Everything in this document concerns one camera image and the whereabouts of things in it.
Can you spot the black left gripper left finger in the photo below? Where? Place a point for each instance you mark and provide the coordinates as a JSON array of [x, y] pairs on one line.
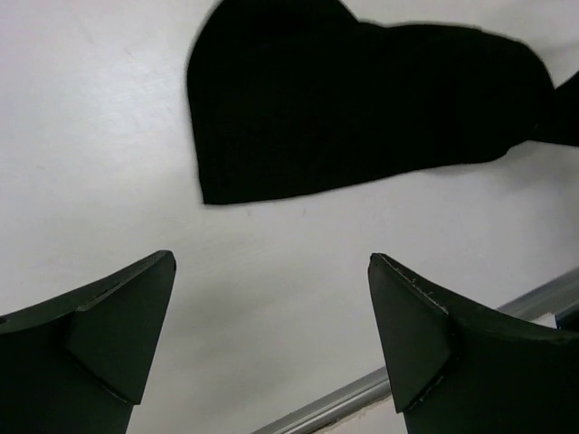
[[79, 362]]

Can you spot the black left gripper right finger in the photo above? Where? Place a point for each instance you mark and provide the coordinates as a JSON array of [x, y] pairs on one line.
[[461, 361]]

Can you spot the black skirt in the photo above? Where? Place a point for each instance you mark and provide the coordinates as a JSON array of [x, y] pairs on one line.
[[289, 98]]

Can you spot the aluminium table edge rail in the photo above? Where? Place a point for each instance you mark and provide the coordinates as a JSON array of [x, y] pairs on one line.
[[407, 375]]

